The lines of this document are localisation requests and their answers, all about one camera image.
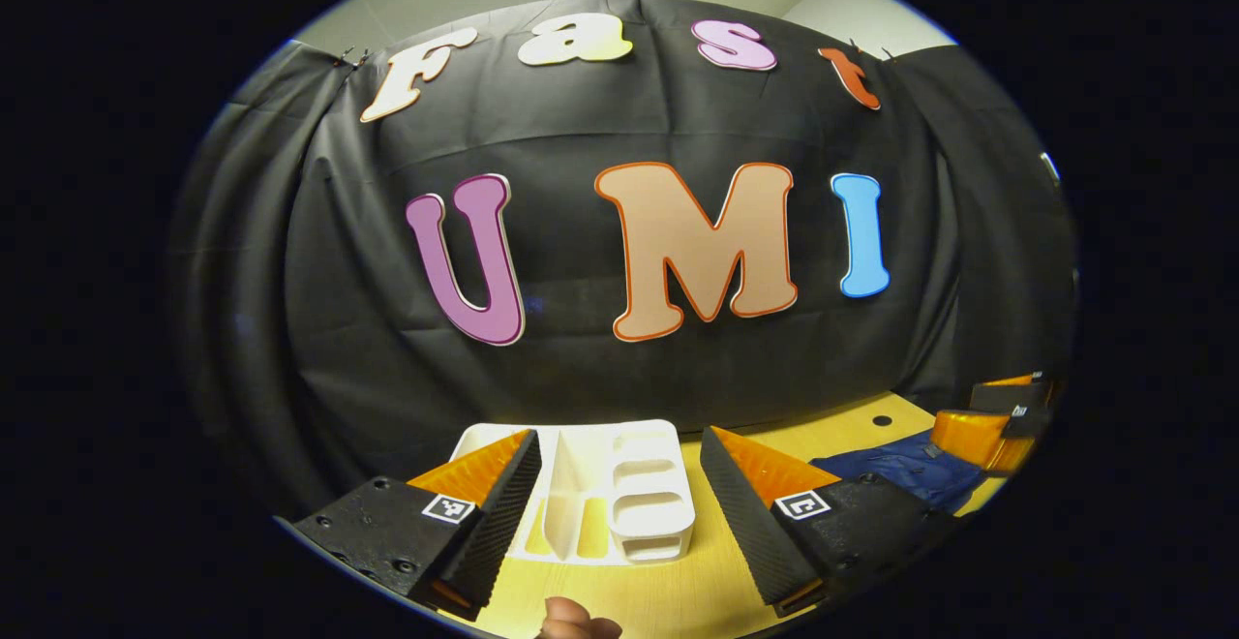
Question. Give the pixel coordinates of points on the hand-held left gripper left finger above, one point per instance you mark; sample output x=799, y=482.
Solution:
x=387, y=532

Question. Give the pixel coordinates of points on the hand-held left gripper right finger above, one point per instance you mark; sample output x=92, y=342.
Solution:
x=852, y=523

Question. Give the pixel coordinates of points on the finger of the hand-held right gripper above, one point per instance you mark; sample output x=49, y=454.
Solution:
x=978, y=438
x=1007, y=395

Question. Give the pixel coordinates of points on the blue schoolbag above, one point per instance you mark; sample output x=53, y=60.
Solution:
x=900, y=470

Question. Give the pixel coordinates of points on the white plastic bookshelf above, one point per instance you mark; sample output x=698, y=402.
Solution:
x=639, y=503

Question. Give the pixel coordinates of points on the black backdrop cloth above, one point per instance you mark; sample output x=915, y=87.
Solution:
x=339, y=329

